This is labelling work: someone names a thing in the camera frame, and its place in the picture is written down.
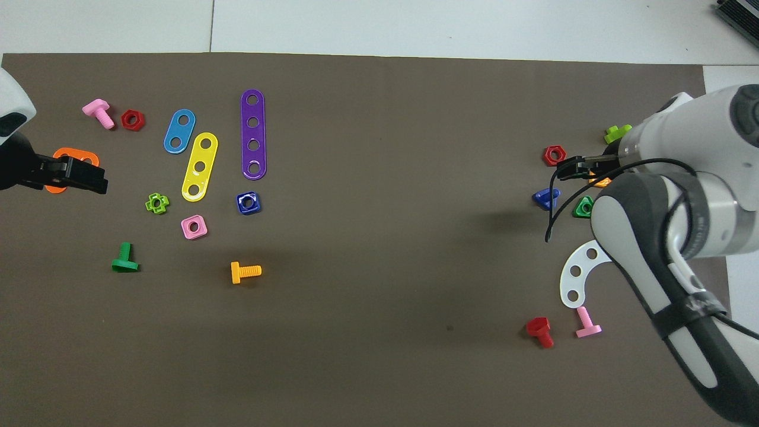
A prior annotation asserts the black ribbed device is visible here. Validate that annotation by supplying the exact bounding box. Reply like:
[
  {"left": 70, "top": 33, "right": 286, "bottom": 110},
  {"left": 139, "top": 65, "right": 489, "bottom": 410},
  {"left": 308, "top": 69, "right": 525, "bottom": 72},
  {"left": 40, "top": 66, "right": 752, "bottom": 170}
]
[{"left": 713, "top": 0, "right": 759, "bottom": 49}]

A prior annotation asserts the blue square nut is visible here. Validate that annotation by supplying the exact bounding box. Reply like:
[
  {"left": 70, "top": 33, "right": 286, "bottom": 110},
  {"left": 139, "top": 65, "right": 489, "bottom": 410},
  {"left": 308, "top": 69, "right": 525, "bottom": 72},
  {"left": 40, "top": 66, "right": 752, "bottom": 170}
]
[{"left": 235, "top": 191, "right": 262, "bottom": 216}]

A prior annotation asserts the blue two-hole plate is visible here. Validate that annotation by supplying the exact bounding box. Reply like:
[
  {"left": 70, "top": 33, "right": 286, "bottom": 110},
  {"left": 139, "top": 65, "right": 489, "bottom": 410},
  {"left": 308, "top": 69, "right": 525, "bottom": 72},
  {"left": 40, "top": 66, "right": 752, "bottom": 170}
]
[{"left": 163, "top": 109, "right": 196, "bottom": 155}]

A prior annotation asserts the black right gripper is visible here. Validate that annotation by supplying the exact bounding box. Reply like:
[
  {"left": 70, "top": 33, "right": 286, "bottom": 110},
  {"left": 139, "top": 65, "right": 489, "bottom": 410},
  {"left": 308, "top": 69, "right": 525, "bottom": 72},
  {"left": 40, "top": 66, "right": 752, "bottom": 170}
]
[{"left": 556, "top": 153, "right": 620, "bottom": 181}]

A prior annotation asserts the orange angled three-hole plate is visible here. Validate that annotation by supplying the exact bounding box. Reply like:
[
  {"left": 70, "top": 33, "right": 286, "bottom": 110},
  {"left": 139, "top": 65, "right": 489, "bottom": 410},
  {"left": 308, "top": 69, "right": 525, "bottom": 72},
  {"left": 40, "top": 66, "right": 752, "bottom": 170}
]
[{"left": 44, "top": 147, "right": 100, "bottom": 195}]

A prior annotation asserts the yellow three-hole plate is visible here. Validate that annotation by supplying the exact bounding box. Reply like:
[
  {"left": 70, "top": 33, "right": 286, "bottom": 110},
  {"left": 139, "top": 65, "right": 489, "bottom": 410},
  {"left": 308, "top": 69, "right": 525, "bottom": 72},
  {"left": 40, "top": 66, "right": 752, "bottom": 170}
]
[{"left": 181, "top": 132, "right": 219, "bottom": 203}]

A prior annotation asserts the orange plastic screw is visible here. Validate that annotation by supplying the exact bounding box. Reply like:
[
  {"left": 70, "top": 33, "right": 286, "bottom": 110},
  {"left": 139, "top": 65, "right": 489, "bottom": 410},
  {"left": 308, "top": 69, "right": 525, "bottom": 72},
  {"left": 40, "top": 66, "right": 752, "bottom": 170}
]
[{"left": 230, "top": 261, "right": 263, "bottom": 285}]

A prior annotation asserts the white curved five-hole plate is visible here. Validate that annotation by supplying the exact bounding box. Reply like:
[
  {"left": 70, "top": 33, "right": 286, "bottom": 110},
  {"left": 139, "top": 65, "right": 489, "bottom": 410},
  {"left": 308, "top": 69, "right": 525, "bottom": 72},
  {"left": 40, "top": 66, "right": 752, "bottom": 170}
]
[{"left": 559, "top": 239, "right": 613, "bottom": 309}]

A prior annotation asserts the blue triangle nut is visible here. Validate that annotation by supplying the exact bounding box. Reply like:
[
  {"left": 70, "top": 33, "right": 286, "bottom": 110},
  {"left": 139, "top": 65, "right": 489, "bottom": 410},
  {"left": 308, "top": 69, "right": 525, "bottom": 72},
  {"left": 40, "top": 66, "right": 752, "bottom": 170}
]
[{"left": 532, "top": 187, "right": 562, "bottom": 212}]

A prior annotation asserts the green plastic screw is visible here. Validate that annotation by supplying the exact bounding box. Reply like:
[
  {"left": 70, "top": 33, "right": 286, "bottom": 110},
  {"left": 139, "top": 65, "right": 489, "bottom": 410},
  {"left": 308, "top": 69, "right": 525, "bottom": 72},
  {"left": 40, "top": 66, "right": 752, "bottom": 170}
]
[{"left": 111, "top": 241, "right": 141, "bottom": 273}]

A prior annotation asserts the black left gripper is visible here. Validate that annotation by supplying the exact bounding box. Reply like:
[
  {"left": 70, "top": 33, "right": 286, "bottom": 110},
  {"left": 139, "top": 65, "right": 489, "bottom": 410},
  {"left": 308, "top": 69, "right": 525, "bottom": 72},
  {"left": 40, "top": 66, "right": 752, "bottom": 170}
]
[{"left": 0, "top": 132, "right": 109, "bottom": 195}]

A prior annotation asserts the brown table mat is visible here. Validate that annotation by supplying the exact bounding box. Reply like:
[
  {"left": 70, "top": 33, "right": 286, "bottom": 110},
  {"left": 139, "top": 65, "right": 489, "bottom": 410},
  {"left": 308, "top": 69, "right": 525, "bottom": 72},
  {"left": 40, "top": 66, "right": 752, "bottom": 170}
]
[{"left": 0, "top": 52, "right": 745, "bottom": 427}]

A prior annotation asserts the pink square nut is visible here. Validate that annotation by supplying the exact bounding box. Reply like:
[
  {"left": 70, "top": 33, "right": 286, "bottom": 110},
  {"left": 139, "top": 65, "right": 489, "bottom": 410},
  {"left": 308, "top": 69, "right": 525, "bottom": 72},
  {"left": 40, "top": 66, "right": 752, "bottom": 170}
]
[{"left": 180, "top": 214, "right": 209, "bottom": 240}]

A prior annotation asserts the purple four-hole plate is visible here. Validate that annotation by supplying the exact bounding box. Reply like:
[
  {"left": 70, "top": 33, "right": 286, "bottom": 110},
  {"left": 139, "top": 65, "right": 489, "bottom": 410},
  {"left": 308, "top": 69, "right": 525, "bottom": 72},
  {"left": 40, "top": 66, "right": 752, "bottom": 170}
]
[{"left": 240, "top": 89, "right": 267, "bottom": 180}]

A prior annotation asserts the pink plastic screw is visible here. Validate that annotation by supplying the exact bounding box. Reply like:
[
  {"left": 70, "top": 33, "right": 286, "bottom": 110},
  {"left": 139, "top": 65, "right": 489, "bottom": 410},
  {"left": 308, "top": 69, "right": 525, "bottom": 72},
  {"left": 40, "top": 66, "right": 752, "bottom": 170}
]
[
  {"left": 575, "top": 306, "right": 603, "bottom": 339},
  {"left": 82, "top": 98, "right": 116, "bottom": 130}
]

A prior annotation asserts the red hexagonal-head screw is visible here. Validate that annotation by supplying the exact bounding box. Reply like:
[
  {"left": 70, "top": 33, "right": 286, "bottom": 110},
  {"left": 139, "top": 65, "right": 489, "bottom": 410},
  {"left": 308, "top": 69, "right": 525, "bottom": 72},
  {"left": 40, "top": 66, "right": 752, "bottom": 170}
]
[{"left": 525, "top": 317, "right": 555, "bottom": 349}]

